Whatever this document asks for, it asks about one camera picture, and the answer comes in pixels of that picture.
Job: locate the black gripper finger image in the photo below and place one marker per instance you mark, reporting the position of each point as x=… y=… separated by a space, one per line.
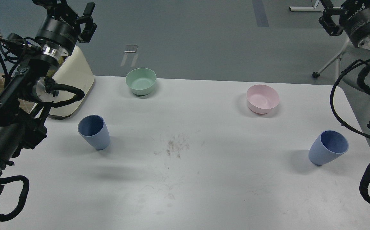
x=87 y=14

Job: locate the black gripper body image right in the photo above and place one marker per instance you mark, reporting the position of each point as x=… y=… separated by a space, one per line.
x=352 y=17

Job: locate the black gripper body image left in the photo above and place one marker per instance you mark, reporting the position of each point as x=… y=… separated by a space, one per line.
x=63 y=26

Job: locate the blue cup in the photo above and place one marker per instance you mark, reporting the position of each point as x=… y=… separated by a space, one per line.
x=94 y=130
x=328 y=146

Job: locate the grey office chair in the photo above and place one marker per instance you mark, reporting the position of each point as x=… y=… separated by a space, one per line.
x=336 y=60

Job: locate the cream toaster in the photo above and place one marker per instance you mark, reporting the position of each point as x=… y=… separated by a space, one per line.
x=74 y=72

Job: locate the white desk foot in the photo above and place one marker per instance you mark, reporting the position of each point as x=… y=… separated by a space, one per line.
x=306 y=8

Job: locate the green bowl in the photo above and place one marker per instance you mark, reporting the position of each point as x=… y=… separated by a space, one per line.
x=141 y=81

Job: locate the pink bowl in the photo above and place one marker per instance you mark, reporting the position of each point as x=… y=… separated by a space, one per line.
x=262 y=99

